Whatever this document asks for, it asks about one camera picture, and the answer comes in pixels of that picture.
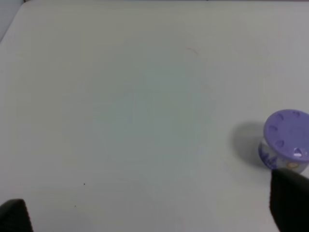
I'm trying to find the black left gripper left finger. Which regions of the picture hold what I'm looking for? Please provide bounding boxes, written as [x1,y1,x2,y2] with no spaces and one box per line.
[0,199,33,232]

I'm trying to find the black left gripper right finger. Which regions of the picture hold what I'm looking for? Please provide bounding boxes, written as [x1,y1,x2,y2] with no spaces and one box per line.
[269,169,309,232]

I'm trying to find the purple lidded round container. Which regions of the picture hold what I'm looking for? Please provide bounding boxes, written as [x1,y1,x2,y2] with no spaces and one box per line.
[258,109,309,173]

